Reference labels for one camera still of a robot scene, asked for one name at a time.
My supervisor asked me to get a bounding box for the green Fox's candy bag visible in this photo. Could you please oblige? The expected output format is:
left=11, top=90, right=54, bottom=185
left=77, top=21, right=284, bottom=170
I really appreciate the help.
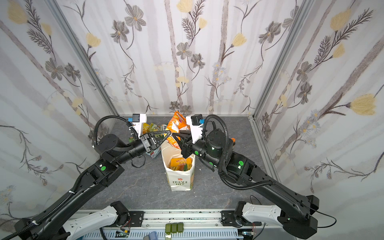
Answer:
left=149, top=123, right=164, bottom=132

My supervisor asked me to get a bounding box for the white paper shopping bag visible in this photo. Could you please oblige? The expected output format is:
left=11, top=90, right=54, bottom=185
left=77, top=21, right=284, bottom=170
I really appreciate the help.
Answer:
left=161, top=141, right=196, bottom=191

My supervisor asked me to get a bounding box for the teal candy snack bag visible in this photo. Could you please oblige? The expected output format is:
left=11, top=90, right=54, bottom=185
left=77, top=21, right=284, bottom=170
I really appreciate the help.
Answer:
left=149, top=148, right=161, bottom=159

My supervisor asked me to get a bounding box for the yellow chips snack bag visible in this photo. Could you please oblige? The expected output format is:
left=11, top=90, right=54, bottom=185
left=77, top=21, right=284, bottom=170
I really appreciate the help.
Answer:
left=142, top=123, right=152, bottom=134

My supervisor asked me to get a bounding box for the yellow orange snack bag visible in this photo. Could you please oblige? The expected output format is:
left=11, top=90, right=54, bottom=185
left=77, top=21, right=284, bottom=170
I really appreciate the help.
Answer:
left=168, top=158, right=193, bottom=172

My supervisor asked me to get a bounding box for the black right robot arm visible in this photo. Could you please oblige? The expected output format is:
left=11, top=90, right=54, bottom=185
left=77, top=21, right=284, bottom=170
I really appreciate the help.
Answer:
left=172, top=129, right=319, bottom=240

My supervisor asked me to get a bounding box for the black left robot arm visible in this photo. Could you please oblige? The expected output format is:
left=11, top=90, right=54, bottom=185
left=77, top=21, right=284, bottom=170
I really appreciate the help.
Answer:
left=5, top=131, right=172, bottom=240

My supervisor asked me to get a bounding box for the blue object at bottom edge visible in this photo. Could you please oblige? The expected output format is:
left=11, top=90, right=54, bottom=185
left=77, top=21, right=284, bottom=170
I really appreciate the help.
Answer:
left=143, top=231, right=158, bottom=240

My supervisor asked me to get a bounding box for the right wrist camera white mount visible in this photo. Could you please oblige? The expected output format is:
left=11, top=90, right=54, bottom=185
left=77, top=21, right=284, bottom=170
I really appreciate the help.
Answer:
left=186, top=114, right=205, bottom=144

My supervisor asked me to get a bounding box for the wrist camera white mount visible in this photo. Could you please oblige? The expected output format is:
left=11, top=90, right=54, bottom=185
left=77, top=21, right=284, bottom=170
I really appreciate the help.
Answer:
left=186, top=114, right=205, bottom=144
left=127, top=114, right=147, bottom=138

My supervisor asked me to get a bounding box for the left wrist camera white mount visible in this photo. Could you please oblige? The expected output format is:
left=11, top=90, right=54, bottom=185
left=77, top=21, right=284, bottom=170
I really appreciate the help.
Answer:
left=127, top=114, right=147, bottom=138

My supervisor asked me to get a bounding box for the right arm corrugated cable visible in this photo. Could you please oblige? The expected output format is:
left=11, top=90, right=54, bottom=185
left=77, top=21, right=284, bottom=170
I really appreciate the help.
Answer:
left=201, top=114, right=275, bottom=191

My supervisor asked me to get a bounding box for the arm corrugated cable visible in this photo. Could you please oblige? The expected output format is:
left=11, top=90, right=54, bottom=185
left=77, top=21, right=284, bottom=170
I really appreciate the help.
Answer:
left=0, top=115, right=140, bottom=240
left=201, top=114, right=275, bottom=191

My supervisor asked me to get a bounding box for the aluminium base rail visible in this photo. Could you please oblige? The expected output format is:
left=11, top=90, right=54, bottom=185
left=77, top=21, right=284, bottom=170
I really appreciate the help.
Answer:
left=56, top=208, right=301, bottom=240

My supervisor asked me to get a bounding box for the green block on rail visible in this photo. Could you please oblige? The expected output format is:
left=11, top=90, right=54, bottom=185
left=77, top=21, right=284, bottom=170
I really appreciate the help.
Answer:
left=165, top=223, right=184, bottom=235

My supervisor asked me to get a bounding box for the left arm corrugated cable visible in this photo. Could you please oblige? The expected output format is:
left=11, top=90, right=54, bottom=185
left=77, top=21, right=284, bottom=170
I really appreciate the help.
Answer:
left=0, top=115, right=140, bottom=240

